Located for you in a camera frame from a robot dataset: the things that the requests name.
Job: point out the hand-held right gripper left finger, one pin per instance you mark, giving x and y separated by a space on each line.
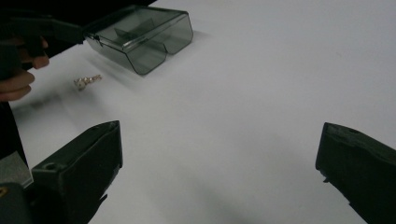
77 168

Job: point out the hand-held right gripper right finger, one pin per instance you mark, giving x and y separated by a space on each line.
364 174

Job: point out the small gold jewelry piece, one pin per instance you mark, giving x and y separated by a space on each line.
84 81

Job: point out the transparent grey compartment box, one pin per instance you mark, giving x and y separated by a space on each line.
143 37

